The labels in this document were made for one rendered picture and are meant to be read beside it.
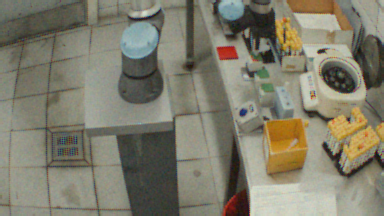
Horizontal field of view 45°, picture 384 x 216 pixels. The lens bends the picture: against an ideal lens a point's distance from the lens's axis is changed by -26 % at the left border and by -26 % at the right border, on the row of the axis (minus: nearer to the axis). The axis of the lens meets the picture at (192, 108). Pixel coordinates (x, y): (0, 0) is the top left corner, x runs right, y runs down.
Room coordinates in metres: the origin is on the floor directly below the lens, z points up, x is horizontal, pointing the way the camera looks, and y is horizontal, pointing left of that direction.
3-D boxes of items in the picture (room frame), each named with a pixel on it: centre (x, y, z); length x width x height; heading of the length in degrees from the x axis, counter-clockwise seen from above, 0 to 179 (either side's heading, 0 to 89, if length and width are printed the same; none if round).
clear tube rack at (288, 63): (1.66, -0.35, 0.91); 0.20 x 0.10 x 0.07; 8
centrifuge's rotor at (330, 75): (1.42, -0.54, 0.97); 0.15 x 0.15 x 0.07
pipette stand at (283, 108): (1.32, -0.29, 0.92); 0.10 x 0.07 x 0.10; 10
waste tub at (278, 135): (1.16, -0.28, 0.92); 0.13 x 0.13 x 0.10; 5
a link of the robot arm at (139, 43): (1.43, 0.16, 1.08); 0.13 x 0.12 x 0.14; 176
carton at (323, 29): (1.79, -0.54, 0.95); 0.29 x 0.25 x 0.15; 98
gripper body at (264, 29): (1.53, -0.23, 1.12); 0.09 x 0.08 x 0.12; 97
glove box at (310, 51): (1.60, -0.54, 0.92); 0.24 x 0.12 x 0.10; 98
